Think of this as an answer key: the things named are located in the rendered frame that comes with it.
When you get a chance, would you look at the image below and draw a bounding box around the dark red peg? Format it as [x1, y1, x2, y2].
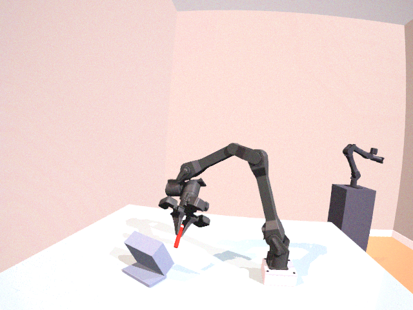
[174, 224, 184, 249]

